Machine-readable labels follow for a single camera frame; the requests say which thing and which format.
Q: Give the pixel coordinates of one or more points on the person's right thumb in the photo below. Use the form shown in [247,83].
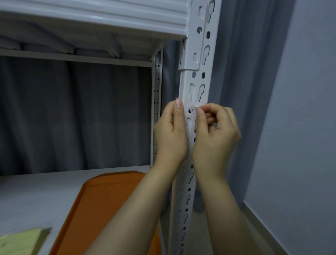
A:
[201,123]

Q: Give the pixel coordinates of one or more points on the person's left forearm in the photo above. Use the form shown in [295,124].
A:
[133,215]

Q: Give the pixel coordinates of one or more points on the person's right forearm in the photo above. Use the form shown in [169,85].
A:
[225,215]

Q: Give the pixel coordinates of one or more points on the white metal rack shelf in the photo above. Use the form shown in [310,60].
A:
[105,18]

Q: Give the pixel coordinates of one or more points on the person's left hand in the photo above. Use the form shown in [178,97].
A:
[168,136]

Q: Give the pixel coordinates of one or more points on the person's left thumb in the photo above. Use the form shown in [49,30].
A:
[179,115]

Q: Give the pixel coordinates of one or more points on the white slotted rack post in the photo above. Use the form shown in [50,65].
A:
[190,78]

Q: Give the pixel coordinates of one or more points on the grey curtain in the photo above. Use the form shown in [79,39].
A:
[78,113]

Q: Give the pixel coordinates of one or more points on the person's right hand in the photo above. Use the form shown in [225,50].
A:
[217,144]

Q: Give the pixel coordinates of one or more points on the orange plastic tray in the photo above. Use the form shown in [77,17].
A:
[99,207]

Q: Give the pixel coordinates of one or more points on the light wooden block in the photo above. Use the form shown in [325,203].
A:
[18,241]

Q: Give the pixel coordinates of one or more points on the white perforated rack rear post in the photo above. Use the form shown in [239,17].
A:
[157,78]

